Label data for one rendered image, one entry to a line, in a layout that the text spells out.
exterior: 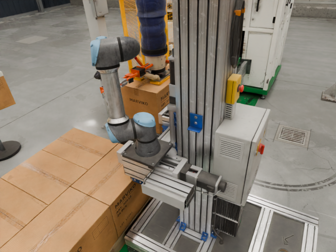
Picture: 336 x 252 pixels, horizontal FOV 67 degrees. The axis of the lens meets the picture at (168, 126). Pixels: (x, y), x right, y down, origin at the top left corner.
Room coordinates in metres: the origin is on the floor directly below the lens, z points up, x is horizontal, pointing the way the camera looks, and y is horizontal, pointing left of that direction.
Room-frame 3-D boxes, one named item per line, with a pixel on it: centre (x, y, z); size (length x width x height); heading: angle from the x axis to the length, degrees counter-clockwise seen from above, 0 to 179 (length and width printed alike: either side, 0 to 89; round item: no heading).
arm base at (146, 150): (1.17, 0.13, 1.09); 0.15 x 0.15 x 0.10
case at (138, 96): (2.15, 0.08, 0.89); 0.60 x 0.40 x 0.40; 147
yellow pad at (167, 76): (2.10, 0.00, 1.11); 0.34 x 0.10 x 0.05; 147
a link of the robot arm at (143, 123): (1.16, 0.13, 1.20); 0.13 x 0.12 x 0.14; 104
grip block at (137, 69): (1.94, 0.21, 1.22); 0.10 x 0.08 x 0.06; 57
